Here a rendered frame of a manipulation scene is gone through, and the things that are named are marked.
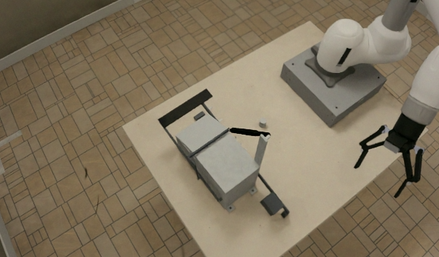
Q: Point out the grey cylinder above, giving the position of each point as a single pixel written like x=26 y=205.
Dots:
x=262 y=122

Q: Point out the black straight rod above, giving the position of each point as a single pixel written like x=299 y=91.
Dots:
x=244 y=131

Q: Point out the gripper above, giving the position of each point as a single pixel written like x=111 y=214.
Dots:
x=412 y=131

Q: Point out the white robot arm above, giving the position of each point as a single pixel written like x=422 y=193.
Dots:
x=386 y=40

